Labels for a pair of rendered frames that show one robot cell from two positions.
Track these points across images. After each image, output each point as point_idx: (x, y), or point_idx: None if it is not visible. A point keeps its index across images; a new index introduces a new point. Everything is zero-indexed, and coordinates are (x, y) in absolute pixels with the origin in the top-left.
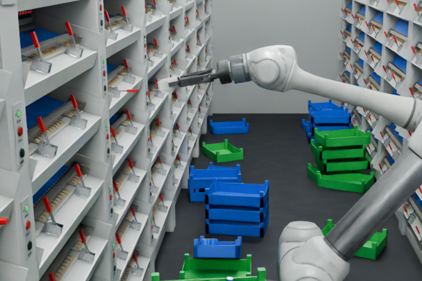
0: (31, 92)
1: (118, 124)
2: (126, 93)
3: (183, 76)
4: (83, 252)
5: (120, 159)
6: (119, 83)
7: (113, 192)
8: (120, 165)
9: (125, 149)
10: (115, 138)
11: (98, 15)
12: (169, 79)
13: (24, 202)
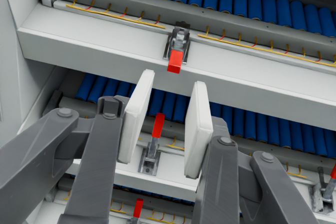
0: None
1: (302, 161)
2: (255, 86)
3: (209, 150)
4: None
5: (120, 175)
6: (334, 74)
7: (173, 219)
8: (141, 189)
9: (181, 184)
10: (151, 139)
11: None
12: (142, 90)
13: None
